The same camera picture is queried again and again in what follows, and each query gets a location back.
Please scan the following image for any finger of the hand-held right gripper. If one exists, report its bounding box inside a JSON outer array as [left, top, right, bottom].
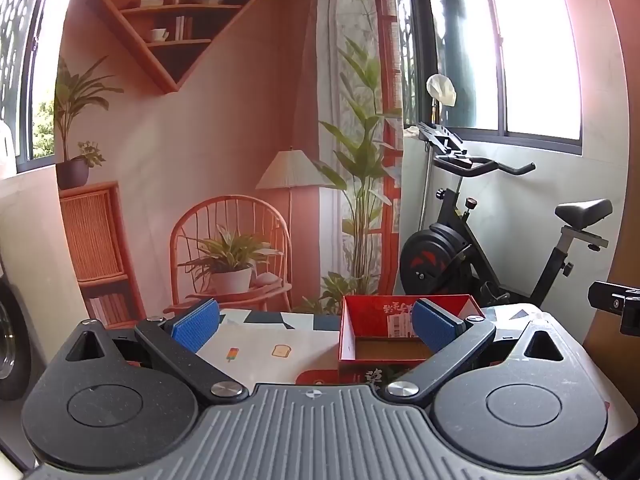
[[588, 280, 640, 336]]

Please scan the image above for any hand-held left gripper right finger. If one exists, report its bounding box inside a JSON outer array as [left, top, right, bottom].
[[380, 299, 567, 407]]

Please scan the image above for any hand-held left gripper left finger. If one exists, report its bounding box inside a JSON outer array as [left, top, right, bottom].
[[65, 299, 249, 407]]

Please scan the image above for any red strawberry print cardboard box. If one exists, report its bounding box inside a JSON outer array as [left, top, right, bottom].
[[338, 294, 486, 386]]

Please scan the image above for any white cartoon print tablecloth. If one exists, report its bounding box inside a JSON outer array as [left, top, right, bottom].
[[195, 305, 627, 443]]

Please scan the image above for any black exercise bike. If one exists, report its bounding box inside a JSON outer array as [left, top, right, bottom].
[[397, 121, 614, 311]]

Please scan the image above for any wooden door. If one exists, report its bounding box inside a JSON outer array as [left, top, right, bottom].
[[582, 0, 640, 366]]

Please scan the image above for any metal pole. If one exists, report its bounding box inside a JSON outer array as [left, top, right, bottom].
[[419, 101, 442, 235]]

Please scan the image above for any washing machine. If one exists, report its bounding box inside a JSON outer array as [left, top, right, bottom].
[[0, 255, 34, 403]]

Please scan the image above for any white cloth on pole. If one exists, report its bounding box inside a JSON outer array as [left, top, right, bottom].
[[426, 74, 459, 109]]

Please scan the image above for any white container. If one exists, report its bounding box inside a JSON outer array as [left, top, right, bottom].
[[0, 121, 17, 179]]

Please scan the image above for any dark framed window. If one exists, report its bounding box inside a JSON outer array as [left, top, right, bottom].
[[425, 0, 586, 157]]

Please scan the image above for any lattice grille window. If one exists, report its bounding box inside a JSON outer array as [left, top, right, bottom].
[[0, 0, 68, 176]]

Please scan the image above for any printed room scene wall tapestry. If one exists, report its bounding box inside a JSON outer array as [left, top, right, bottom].
[[52, 0, 404, 332]]

